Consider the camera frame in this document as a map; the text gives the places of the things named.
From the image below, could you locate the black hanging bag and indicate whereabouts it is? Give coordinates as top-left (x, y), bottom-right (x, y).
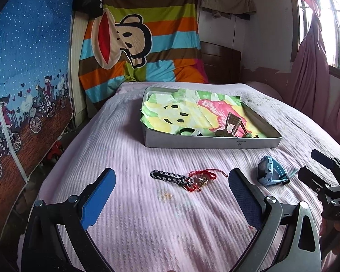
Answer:
top-left (73, 0), bottom-right (104, 17)

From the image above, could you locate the striped monkey print sheet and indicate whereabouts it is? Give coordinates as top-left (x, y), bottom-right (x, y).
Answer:
top-left (79, 0), bottom-right (210, 109)

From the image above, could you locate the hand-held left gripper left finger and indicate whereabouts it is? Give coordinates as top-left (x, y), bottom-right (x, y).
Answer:
top-left (21, 168), bottom-right (116, 272)

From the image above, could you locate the pink pillow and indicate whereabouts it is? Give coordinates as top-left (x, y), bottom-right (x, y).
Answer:
top-left (245, 81), bottom-right (284, 102)

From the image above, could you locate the pink bedspread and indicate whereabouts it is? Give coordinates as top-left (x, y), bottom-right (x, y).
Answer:
top-left (20, 82), bottom-right (340, 272)

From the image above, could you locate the window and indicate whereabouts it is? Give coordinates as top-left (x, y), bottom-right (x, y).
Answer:
top-left (296, 0), bottom-right (340, 73)

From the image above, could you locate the colourful printed cloth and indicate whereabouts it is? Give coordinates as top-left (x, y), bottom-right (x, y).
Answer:
top-left (141, 89), bottom-right (261, 136)

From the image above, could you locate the black and white barrette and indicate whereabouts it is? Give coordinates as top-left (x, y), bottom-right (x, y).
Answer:
top-left (150, 170), bottom-right (194, 186)

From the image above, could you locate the dark wooden headboard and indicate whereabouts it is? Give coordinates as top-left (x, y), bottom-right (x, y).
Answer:
top-left (200, 41), bottom-right (242, 84)

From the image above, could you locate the black braided bracelet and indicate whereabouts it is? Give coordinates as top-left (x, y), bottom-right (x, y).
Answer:
top-left (177, 128), bottom-right (202, 136)

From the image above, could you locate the beige claw hair clip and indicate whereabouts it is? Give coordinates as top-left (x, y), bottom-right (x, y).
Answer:
top-left (215, 112), bottom-right (248, 138)

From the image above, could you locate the red string bracelet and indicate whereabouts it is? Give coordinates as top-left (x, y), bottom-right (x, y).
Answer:
top-left (188, 169), bottom-right (227, 192)

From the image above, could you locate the red toy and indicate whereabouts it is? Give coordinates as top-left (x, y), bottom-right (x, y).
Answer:
top-left (47, 142), bottom-right (63, 162)

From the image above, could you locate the blue printed fabric wardrobe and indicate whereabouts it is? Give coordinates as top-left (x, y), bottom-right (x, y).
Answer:
top-left (0, 0), bottom-right (84, 247)

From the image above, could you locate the white wooden board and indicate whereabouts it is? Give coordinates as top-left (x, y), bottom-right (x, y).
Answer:
top-left (69, 13), bottom-right (87, 126)

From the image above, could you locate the pink curtain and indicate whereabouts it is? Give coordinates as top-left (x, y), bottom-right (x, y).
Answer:
top-left (286, 0), bottom-right (340, 148)

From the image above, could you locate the person's right hand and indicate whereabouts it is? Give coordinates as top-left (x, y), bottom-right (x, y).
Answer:
top-left (319, 217), bottom-right (340, 264)

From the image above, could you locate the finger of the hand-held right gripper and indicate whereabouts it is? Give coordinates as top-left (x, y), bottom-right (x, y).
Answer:
top-left (311, 149), bottom-right (340, 180)
top-left (297, 167), bottom-right (330, 197)

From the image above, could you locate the grey shallow box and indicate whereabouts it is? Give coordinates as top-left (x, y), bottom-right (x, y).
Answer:
top-left (140, 86), bottom-right (282, 149)

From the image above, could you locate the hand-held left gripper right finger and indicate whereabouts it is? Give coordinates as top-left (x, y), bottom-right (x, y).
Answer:
top-left (228, 168), bottom-right (322, 272)

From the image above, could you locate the blue wrist watch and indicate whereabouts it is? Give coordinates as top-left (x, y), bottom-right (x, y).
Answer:
top-left (256, 156), bottom-right (299, 187)

